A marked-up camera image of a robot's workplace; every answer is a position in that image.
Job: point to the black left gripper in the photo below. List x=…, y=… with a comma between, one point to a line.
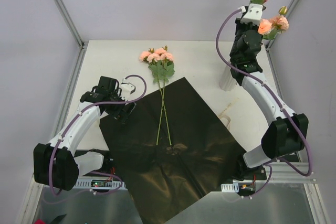
x=122, y=111

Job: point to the right white cable duct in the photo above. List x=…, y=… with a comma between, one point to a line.
x=237, y=187

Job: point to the white ribbed ceramic vase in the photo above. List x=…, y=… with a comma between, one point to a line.
x=227, y=82

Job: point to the aluminium rail right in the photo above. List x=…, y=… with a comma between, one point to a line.
x=283, y=173

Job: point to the right aluminium frame post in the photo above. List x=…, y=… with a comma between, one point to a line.
x=291, y=9

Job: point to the cream printed ribbon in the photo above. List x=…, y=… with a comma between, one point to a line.
x=224, y=117

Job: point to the left aluminium frame post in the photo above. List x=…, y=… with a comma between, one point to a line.
x=70, y=23

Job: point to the left white cable duct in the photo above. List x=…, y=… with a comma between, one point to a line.
x=99, y=183

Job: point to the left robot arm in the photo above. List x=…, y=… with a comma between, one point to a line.
x=56, y=163

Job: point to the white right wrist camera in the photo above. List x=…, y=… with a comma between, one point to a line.
x=251, y=14

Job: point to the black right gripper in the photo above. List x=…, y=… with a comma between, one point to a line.
x=243, y=25

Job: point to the pink rose bouquet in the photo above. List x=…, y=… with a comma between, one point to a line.
x=161, y=64

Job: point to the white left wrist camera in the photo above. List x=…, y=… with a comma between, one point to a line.
x=126, y=89

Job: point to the black wrapping paper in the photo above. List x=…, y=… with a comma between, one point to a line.
x=172, y=151

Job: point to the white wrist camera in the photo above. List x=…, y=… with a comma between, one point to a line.
x=251, y=14
x=126, y=89

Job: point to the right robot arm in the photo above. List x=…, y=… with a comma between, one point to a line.
x=287, y=130

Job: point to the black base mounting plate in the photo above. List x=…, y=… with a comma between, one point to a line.
x=110, y=168

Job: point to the aluminium frame post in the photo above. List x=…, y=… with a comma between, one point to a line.
x=70, y=23
x=291, y=9

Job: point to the white cable duct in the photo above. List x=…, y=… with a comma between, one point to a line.
x=99, y=183
x=237, y=187

